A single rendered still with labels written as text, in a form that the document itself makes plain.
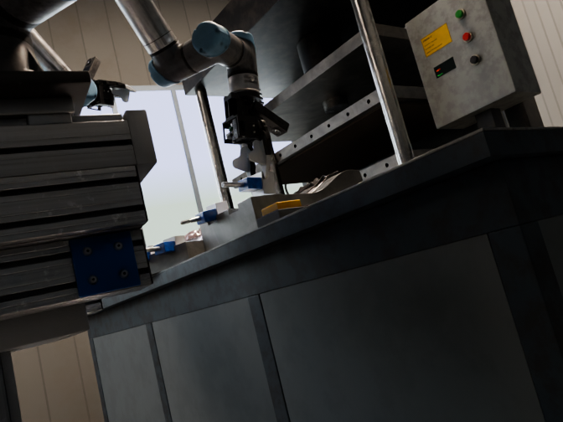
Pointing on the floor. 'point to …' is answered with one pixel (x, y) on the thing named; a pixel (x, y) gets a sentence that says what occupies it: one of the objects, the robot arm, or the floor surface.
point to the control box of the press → (471, 61)
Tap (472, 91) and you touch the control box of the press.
